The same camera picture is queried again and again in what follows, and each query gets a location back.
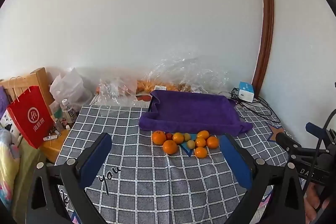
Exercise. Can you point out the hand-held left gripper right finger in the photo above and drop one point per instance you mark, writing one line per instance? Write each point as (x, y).
(236, 161)

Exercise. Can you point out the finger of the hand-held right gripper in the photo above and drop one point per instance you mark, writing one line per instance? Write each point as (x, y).
(313, 129)
(287, 140)

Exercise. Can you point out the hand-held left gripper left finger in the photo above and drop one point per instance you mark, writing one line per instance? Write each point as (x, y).
(95, 158)

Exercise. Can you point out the orange mandarin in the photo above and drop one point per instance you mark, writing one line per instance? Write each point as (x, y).
(203, 134)
(178, 138)
(170, 147)
(159, 137)
(201, 152)
(212, 142)
(200, 142)

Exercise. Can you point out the purple towel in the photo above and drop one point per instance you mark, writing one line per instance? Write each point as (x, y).
(194, 111)

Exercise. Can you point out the bagged brown fruits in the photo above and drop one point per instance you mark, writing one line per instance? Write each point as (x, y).
(187, 86)

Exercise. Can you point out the person's right hand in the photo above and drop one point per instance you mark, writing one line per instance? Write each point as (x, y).
(313, 200)

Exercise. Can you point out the wooden bedside table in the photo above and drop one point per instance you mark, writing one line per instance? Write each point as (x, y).
(53, 145)

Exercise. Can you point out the small yellow-green fruit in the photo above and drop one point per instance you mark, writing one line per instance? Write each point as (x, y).
(186, 137)
(190, 144)

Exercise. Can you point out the clear water bottle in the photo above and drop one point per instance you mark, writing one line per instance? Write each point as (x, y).
(67, 110)

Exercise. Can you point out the grey checked tablecloth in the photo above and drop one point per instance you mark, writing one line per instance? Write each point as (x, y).
(147, 187)

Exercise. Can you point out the blue white tissue pack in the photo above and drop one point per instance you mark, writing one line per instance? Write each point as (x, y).
(246, 91)

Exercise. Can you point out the small clear plastic bag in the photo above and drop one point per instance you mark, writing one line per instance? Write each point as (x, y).
(115, 90)

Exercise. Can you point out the small red fruit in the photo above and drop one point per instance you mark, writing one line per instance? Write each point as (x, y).
(169, 136)

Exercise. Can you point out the white plastic bag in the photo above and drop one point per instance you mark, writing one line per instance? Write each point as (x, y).
(69, 88)

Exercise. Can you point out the red paper bag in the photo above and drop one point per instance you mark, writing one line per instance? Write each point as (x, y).
(30, 116)

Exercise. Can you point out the colourful blanket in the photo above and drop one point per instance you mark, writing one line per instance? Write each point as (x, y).
(8, 161)

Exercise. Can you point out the pile of bagged oranges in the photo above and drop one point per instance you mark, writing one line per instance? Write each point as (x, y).
(147, 85)

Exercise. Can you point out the wooden headboard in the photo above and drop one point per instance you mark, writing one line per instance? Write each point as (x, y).
(40, 81)

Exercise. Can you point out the large clear plastic bag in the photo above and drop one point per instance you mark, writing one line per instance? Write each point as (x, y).
(194, 71)

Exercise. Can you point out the brown wooden door frame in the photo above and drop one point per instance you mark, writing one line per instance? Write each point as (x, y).
(267, 16)

